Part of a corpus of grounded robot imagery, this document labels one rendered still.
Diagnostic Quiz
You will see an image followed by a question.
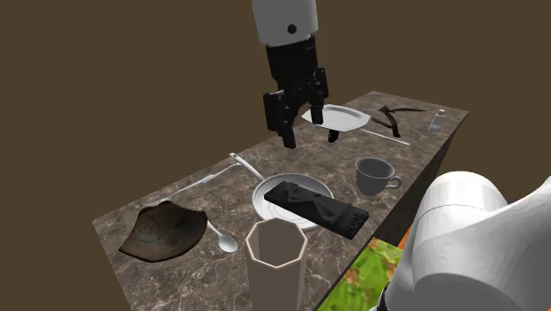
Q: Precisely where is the beige octagonal vase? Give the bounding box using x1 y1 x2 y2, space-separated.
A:
244 216 309 311

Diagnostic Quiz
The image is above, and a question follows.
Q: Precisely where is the black rectangular block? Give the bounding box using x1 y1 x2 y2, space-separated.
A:
262 180 370 241

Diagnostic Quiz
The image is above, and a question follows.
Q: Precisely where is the silver spoon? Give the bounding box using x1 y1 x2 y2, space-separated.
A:
206 219 239 254

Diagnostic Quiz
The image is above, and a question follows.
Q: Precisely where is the brown wavy bowl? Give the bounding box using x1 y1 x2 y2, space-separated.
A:
117 201 209 264

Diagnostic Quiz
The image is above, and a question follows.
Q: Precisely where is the silver frying pan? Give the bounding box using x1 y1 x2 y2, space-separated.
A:
228 152 336 232

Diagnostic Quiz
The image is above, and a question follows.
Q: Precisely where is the thin white stick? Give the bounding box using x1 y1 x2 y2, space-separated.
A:
359 127 411 147

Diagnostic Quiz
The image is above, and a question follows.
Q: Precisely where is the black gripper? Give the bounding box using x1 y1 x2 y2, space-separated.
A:
262 35 329 150

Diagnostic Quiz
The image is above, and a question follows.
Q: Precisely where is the dark brown curved utensil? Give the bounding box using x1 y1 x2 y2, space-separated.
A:
371 104 430 140

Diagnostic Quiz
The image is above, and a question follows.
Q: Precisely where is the white plate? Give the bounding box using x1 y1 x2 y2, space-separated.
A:
300 103 372 134

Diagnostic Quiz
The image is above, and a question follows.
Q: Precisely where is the grey cup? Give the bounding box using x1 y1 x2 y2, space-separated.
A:
354 156 404 198

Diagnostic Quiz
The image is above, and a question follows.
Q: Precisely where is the silver fork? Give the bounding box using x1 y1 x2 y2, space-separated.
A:
145 154 256 208

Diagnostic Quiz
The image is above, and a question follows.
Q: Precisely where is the small clear shaker bottle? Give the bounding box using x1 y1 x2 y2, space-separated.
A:
428 109 447 133

